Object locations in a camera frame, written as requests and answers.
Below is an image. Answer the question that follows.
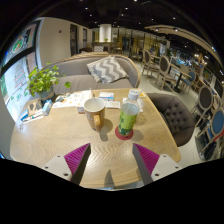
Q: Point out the dark grey tufted armchair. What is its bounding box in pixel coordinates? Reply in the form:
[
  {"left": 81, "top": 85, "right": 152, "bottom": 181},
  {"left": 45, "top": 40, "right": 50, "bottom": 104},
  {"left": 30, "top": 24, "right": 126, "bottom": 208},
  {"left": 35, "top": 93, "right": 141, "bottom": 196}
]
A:
[{"left": 146, "top": 92, "right": 196, "bottom": 148}]

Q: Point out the tan ceramic mug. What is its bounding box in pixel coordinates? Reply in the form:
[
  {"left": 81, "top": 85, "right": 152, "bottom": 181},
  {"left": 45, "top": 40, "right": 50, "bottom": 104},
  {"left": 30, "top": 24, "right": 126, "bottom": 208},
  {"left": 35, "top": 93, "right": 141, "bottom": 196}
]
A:
[{"left": 83, "top": 97, "right": 107, "bottom": 132}]

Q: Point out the group of cafe chairs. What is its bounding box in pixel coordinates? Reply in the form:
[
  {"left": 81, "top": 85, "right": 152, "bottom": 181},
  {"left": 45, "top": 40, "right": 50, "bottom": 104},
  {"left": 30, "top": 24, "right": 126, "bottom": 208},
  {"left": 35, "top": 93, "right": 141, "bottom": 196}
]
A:
[{"left": 139, "top": 48, "right": 224, "bottom": 161}]

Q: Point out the white printed menu pamphlet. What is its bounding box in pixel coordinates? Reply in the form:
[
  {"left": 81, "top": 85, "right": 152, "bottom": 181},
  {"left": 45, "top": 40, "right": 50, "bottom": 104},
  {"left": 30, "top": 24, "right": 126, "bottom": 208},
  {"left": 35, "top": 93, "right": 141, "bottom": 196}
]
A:
[{"left": 52, "top": 90, "right": 94, "bottom": 110}]

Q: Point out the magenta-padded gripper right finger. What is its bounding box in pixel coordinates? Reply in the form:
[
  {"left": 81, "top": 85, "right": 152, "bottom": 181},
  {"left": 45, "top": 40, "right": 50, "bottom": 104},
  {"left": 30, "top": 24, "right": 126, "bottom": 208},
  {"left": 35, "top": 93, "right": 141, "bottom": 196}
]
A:
[{"left": 132, "top": 143, "right": 183, "bottom": 186}]

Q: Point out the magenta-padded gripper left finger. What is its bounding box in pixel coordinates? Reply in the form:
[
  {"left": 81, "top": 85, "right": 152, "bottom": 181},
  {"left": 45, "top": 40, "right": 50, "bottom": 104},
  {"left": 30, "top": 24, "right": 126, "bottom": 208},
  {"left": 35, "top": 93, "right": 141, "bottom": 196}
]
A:
[{"left": 42, "top": 143, "right": 92, "bottom": 186}]

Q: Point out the small light blue box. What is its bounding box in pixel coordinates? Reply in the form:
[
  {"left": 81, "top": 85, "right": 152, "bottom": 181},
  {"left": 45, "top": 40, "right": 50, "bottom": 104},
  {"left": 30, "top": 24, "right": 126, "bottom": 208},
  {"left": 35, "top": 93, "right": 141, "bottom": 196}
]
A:
[{"left": 42, "top": 99, "right": 54, "bottom": 116}]

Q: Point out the grey sofa with wooden frame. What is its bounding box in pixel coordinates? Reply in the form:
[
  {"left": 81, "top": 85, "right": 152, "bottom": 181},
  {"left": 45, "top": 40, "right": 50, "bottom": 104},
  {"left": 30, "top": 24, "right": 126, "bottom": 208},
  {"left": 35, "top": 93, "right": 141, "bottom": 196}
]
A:
[{"left": 41, "top": 53, "right": 142, "bottom": 96}]

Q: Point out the green potted plant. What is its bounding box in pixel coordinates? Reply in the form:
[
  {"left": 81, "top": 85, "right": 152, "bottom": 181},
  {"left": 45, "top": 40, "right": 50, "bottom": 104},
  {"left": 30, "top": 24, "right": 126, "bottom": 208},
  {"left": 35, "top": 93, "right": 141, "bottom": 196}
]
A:
[{"left": 25, "top": 62, "right": 72, "bottom": 103}]

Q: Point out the flat round red coaster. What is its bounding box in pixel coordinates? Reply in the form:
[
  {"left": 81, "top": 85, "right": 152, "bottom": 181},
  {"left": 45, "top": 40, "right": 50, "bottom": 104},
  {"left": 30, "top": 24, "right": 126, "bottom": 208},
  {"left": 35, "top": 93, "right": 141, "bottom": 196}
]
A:
[{"left": 114, "top": 124, "right": 135, "bottom": 141}]

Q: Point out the grey white chevron pillow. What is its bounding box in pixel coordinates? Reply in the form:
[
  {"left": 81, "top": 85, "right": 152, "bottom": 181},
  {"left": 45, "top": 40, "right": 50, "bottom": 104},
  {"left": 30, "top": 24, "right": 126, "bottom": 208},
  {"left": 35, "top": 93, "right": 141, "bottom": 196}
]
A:
[{"left": 86, "top": 55, "right": 130, "bottom": 84}]

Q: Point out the window with festive decals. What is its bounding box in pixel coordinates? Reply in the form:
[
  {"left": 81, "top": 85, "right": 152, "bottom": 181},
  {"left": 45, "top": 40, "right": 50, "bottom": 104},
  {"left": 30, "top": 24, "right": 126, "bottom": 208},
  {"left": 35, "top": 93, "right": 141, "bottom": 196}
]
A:
[{"left": 0, "top": 21, "right": 39, "bottom": 121}]

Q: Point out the group of ceiling spotlights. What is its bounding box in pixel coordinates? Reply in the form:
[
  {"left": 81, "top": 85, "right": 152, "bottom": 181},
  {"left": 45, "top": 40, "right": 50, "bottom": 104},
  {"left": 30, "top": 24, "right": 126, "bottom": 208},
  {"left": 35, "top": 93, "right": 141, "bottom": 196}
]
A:
[{"left": 83, "top": 0, "right": 218, "bottom": 34}]

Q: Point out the white round pillar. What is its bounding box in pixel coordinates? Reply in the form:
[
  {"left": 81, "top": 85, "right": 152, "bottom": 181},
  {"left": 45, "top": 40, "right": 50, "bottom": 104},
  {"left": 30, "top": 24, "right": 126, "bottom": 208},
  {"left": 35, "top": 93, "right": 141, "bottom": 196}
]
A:
[{"left": 98, "top": 23, "right": 113, "bottom": 43}]

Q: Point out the clear bottle with green label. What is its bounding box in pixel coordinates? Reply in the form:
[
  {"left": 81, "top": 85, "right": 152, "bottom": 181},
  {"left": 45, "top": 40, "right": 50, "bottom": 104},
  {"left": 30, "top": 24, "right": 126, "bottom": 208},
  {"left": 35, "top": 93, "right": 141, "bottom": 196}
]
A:
[{"left": 117, "top": 89, "right": 141, "bottom": 137}]

